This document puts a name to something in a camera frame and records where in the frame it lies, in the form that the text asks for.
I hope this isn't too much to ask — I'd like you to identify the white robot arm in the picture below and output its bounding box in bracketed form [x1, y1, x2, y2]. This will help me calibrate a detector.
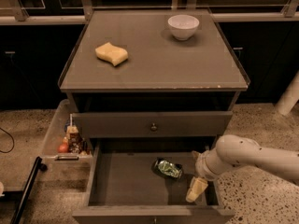
[186, 134, 299, 203]

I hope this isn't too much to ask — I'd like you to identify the black cable on floor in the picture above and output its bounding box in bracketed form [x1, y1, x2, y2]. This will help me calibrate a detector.
[0, 127, 16, 154]

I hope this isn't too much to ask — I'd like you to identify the black metal stand leg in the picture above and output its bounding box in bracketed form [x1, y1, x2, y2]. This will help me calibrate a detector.
[10, 157, 48, 224]

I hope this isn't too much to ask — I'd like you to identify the grey wooden drawer cabinet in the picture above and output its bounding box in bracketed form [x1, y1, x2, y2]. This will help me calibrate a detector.
[57, 8, 251, 224]

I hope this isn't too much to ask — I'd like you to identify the yellow sponge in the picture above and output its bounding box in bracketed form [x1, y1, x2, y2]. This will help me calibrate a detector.
[95, 42, 128, 66]

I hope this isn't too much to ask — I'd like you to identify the white ceramic bowl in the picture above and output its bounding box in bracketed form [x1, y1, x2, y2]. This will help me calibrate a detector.
[167, 15, 200, 41]

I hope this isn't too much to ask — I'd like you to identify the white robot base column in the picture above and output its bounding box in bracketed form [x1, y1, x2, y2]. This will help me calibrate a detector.
[275, 71, 299, 116]

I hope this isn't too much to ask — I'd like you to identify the brown snack packet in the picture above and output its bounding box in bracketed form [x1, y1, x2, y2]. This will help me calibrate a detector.
[66, 126, 83, 154]

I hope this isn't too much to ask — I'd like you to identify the brass top drawer knob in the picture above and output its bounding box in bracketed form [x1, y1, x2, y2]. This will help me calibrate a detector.
[150, 123, 158, 132]

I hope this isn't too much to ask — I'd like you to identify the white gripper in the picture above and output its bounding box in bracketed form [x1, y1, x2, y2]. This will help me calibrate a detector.
[186, 150, 218, 203]

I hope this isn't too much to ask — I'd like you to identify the grey top drawer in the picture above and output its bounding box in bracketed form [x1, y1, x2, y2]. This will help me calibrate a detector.
[73, 111, 233, 138]

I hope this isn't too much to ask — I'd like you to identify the crushed green can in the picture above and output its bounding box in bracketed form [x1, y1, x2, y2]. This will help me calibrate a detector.
[152, 158, 183, 179]

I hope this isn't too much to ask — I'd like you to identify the grey open middle drawer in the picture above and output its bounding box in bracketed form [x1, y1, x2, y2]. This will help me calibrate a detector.
[73, 138, 235, 224]

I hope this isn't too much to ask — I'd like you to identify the red round fruit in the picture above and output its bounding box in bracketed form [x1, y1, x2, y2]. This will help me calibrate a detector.
[58, 143, 69, 153]

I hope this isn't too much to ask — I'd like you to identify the clear plastic storage bin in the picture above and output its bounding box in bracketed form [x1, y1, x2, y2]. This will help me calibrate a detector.
[41, 99, 92, 161]

